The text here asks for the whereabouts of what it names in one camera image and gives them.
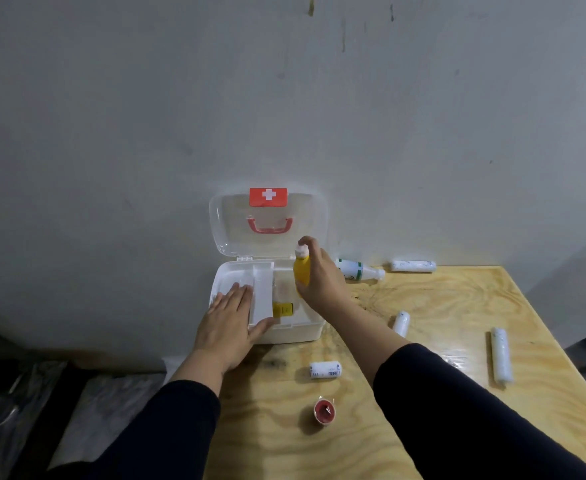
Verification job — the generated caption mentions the person's left hand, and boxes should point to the person's left hand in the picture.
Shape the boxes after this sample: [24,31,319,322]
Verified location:
[192,283,275,373]

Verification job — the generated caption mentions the person's right hand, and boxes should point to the person's right hand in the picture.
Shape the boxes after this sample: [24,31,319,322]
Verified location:
[295,236,355,323]

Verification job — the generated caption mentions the yellow liquid bottle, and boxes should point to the yellow liquid bottle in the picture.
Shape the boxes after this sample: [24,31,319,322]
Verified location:
[293,245,315,291]

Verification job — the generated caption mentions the white tray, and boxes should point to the white tray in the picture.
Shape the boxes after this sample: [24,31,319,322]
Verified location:
[209,261,276,341]

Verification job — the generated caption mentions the person's right forearm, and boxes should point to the person's right forearm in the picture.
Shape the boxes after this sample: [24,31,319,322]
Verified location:
[320,295,586,480]

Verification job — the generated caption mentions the person's left forearm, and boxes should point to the person's left forearm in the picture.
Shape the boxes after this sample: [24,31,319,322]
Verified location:
[48,345,239,480]

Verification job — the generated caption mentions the white first-aid box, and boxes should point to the white first-aid box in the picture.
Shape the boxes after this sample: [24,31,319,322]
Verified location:
[207,188,330,345]

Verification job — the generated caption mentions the white bottle green label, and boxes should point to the white bottle green label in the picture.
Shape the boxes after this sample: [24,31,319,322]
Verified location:
[335,258,387,282]

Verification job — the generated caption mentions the short bandage roll blue print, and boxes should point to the short bandage roll blue print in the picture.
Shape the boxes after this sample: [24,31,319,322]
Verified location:
[309,361,344,380]

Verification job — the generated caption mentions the red tape roll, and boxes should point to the red tape roll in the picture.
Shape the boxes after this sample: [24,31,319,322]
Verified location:
[313,399,339,426]

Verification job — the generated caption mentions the grey plastic-covered object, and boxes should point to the grey plastic-covered object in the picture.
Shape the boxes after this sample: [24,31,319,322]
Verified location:
[48,372,166,470]

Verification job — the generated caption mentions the long white bandage roll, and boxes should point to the long white bandage roll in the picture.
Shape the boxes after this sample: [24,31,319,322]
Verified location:
[489,327,515,386]

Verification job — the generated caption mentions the dark plastic-covered object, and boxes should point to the dark plastic-covered object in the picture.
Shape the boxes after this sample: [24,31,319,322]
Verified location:
[0,320,81,480]

